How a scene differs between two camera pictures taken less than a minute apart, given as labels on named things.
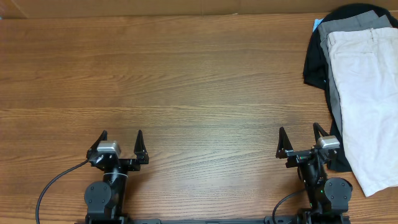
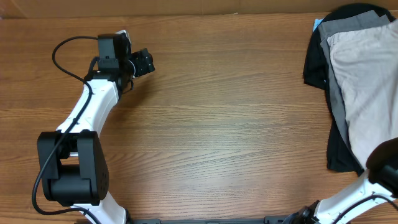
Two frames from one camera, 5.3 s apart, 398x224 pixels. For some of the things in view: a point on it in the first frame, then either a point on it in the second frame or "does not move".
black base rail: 306,219 does not move
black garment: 315,73 does not move
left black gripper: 142,158 -> 143,60
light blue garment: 316,23 does not move
